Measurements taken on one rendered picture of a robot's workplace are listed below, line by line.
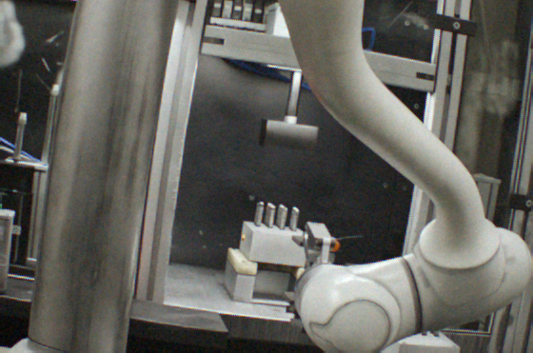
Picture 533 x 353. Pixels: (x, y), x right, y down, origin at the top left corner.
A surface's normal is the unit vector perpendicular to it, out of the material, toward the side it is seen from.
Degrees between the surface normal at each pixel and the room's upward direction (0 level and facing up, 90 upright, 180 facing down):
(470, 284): 113
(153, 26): 89
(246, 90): 90
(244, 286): 90
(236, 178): 90
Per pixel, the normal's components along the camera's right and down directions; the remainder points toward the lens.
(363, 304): 0.02, -0.22
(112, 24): -0.02, 0.02
